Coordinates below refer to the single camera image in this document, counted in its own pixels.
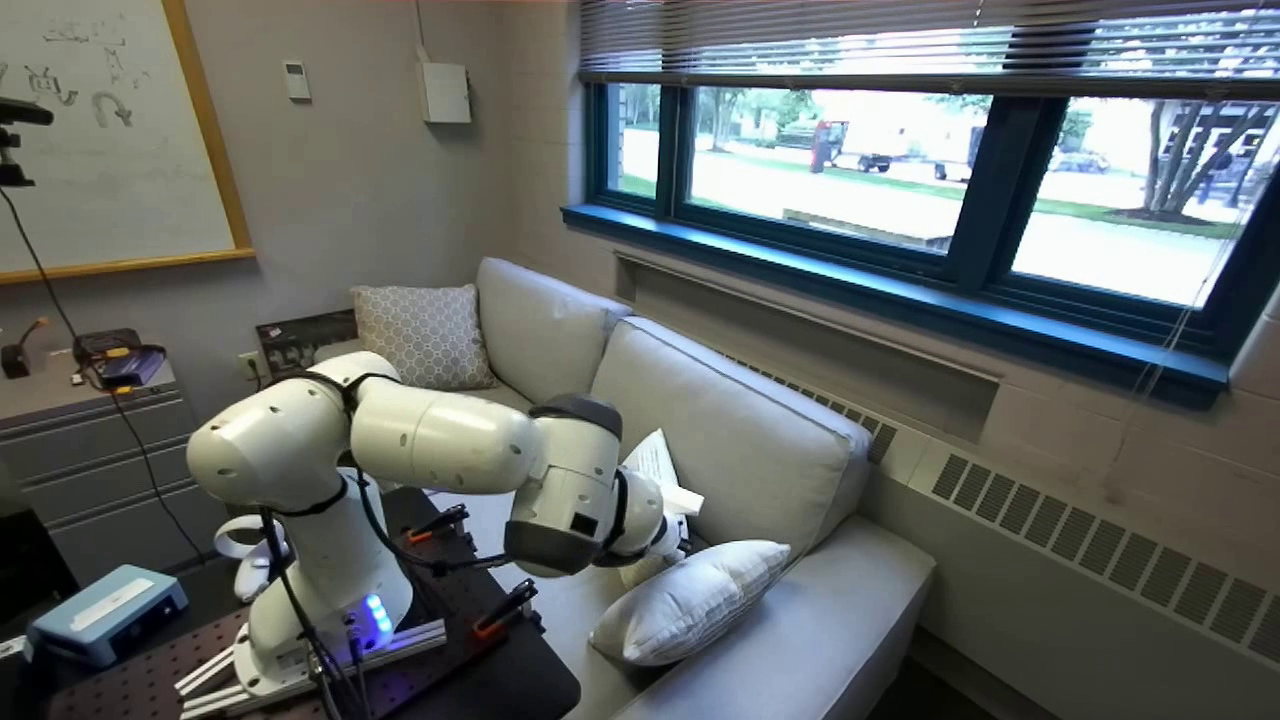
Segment cream striped pillow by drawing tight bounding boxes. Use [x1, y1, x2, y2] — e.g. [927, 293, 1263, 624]
[620, 428, 707, 530]
[587, 538, 794, 673]

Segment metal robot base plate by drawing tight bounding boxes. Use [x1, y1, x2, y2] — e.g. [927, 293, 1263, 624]
[171, 615, 450, 715]

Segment wood frame whiteboard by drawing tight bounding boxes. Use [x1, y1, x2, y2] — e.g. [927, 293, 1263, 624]
[0, 0, 254, 289]

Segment black camera on tripod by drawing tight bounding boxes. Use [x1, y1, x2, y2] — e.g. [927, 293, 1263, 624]
[0, 94, 56, 191]

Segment black orange device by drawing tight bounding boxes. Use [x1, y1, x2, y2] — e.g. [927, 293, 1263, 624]
[71, 327, 174, 392]

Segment grey filing cabinet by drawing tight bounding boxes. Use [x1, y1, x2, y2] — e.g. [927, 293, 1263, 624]
[0, 349, 233, 585]

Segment red black clamp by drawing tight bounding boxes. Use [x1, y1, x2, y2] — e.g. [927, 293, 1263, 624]
[469, 578, 539, 644]
[396, 499, 472, 550]

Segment white VR controller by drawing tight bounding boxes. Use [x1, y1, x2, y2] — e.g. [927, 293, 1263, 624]
[211, 514, 292, 603]

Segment beige wall radiator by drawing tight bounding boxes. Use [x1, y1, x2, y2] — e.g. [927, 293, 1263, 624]
[745, 355, 1280, 720]

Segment blue plastic box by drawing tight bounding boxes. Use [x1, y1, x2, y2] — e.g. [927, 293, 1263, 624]
[27, 560, 191, 673]

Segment white wall thermostat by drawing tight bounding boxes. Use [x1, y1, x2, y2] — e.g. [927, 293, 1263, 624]
[280, 56, 317, 110]

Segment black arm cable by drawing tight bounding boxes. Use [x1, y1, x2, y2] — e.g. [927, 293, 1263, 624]
[253, 370, 514, 720]

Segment grey lattice pattern pillow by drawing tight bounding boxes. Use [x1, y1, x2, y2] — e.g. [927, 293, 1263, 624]
[348, 281, 499, 392]

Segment wide teal frame window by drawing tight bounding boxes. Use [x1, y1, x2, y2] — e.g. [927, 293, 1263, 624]
[554, 0, 1280, 414]

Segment black rectangular case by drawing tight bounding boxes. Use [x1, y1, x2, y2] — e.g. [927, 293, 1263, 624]
[253, 309, 360, 383]

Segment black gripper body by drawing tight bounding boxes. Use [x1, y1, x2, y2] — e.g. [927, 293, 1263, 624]
[612, 471, 690, 594]

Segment window blinds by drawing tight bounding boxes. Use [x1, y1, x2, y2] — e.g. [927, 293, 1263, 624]
[577, 0, 1280, 101]

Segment white wall junction box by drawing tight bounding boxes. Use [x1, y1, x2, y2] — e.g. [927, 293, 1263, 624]
[420, 50, 477, 134]

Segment black robot table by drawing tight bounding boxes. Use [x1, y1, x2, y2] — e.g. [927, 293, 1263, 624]
[37, 480, 585, 720]

